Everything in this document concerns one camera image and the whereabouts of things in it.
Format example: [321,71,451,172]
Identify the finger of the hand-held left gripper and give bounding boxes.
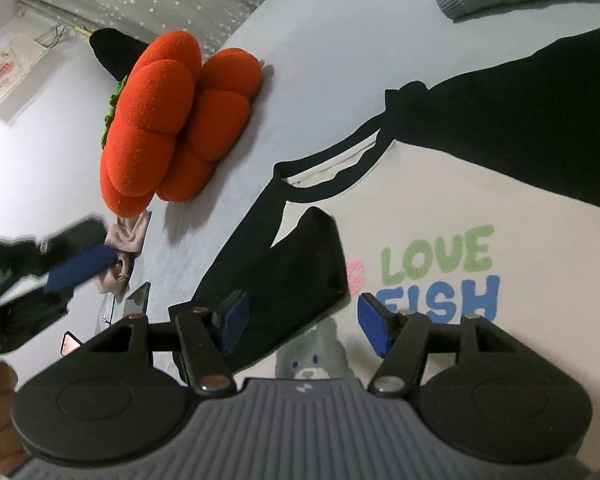
[37,216,120,295]

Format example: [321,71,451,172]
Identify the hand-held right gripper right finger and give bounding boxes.
[357,292,529,396]

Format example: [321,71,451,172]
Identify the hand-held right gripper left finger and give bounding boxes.
[82,290,251,397]

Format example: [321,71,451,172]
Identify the cream and black sweatshirt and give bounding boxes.
[172,22,600,461]

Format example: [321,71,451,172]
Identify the dark hanging clothes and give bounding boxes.
[89,28,148,83]

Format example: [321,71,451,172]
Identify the crumpled beige garment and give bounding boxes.
[94,210,153,296]

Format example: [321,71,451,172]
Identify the black tablet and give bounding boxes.
[122,281,152,320]

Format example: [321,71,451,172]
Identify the phone with lit screen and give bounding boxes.
[60,330,83,358]

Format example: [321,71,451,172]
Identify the orange pumpkin plush pillow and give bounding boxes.
[99,31,263,218]

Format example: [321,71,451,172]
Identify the wall poster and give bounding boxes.
[0,35,48,111]

